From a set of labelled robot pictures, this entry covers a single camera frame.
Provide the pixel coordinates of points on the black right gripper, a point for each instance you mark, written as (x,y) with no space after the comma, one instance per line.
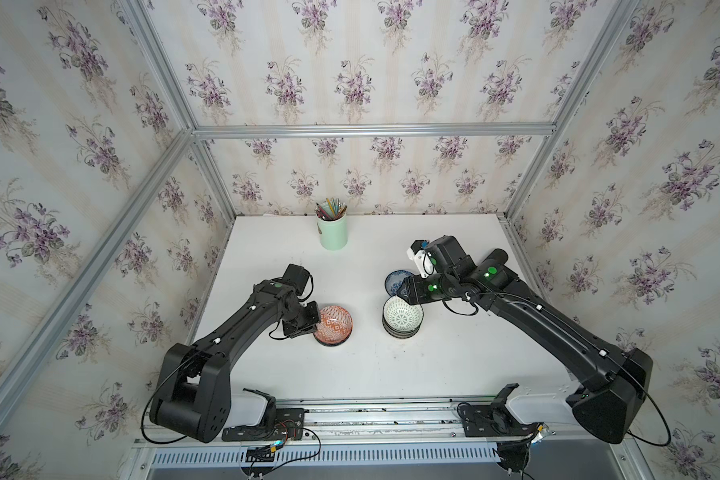
(412,292)

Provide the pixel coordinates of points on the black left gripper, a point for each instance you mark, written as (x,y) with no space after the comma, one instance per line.
(293,332)

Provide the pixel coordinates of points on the blue rose bowl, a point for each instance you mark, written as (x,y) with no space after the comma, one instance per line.
(394,281)

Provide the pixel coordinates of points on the orange patterned bowl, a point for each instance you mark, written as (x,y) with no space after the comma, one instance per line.
(336,322)

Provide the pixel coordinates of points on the white green patterned bowl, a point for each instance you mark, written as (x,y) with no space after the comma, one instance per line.
(400,315)

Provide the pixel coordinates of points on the blue floral swirl bowl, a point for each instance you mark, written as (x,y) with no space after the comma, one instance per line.
(330,343)

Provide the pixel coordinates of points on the dark navy petal bowl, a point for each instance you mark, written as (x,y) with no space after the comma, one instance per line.
(400,334)

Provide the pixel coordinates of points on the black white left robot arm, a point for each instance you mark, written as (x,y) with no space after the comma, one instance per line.
(193,396)

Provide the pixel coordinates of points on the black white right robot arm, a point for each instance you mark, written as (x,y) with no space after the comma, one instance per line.
(613,383)

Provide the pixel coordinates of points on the mint green cup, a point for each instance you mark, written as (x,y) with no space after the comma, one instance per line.
(333,234)

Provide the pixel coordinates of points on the colourful sticks bundle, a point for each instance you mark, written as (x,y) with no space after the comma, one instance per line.
(330,209)

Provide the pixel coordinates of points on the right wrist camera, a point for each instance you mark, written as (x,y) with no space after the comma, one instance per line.
(418,254)

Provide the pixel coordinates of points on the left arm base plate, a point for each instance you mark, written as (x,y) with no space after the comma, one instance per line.
(256,416)

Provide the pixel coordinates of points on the aluminium front rail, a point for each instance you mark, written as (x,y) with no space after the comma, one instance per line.
(386,420)

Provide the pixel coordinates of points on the white slotted cable duct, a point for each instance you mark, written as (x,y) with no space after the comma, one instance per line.
(329,455)

